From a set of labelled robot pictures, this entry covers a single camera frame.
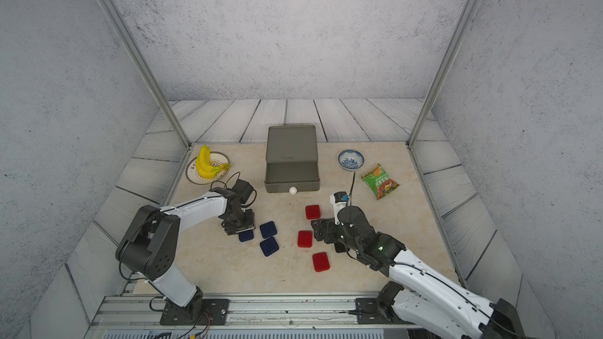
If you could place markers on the blue white porcelain bowl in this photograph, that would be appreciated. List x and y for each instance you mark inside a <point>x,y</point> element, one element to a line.
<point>351,160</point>

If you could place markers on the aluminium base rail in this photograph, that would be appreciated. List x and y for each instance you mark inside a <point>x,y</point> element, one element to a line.
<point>265,315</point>

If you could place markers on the black brooch box right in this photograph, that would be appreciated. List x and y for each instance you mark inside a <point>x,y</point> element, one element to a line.
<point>340,248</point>

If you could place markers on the three-drawer storage cabinet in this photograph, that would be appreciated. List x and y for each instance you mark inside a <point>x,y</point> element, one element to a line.
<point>292,144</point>

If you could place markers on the red brooch box middle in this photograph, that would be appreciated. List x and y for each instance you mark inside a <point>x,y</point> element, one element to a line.
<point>305,239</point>

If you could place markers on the red brooch box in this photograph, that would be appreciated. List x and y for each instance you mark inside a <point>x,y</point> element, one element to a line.
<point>313,212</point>
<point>321,262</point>
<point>305,239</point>

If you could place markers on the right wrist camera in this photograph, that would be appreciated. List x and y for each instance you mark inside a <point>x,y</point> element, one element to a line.
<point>338,200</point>

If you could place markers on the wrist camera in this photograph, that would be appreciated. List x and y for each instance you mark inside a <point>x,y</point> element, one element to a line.
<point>243,190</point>
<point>338,200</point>

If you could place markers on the red brooch box upper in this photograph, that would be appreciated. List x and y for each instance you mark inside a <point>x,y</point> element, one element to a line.
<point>313,212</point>

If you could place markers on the right metal frame post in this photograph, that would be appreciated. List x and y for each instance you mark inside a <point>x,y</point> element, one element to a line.
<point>461,27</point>

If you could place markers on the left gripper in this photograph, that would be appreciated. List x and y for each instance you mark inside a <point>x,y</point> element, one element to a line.
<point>250,224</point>

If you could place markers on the yellow banana bunch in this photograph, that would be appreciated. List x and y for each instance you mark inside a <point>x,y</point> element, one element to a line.
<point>211,165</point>

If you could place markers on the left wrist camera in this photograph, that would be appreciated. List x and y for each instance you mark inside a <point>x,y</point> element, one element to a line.
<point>243,190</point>

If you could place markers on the red brooch box lower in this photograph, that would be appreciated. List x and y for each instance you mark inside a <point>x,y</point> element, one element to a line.
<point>321,262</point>

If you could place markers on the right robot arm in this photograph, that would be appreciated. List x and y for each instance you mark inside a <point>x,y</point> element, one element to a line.
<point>417,293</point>

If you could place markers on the left metal frame post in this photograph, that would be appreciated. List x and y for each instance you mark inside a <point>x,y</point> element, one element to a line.
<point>123,32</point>

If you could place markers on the green snack bag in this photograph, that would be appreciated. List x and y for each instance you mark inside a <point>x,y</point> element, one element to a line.
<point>379,182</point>

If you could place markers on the blue brooch box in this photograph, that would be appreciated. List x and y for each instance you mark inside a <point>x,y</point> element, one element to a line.
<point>246,236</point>
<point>269,246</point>
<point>268,230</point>

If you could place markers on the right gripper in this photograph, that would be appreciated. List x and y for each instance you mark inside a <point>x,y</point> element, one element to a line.
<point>330,226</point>

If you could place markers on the metal frame post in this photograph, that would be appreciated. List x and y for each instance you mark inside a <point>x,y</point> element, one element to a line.
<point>461,27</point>
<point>123,32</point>

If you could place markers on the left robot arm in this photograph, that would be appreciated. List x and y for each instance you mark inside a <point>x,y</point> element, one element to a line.
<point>150,243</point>

